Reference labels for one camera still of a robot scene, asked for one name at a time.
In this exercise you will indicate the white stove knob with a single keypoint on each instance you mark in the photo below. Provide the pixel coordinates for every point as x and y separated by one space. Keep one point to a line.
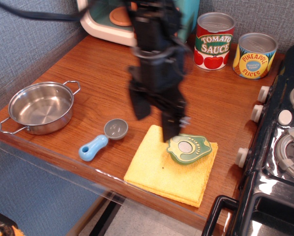
256 113
241 156
263 93

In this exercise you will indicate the black toy stove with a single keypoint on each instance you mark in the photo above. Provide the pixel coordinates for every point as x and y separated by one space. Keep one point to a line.
265 206

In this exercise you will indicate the blue grey toy scoop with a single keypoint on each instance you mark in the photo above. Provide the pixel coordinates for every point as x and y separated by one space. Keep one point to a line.
114 129

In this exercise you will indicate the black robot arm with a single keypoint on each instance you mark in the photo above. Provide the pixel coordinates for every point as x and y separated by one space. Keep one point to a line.
161 54

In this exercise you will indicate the green toy pepper slice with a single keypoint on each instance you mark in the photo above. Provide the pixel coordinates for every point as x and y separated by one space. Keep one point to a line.
186 149

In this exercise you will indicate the small steel pot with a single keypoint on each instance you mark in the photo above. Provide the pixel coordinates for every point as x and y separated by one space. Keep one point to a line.
42 108

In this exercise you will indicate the yellow folded cloth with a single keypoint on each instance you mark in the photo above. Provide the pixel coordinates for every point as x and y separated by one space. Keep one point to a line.
152 169

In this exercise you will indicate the teal toy microwave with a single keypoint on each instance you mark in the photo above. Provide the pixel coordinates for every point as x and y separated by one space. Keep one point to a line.
97 21

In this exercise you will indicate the tomato sauce can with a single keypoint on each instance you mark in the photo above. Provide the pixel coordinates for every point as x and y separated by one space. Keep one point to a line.
213 40

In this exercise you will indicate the pineapple slices can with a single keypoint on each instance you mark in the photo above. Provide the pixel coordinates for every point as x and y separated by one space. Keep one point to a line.
254 55

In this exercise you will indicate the orange microwave turntable plate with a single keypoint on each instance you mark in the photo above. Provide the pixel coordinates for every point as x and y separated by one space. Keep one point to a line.
119 17

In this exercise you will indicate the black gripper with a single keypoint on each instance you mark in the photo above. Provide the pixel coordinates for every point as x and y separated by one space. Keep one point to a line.
155 82

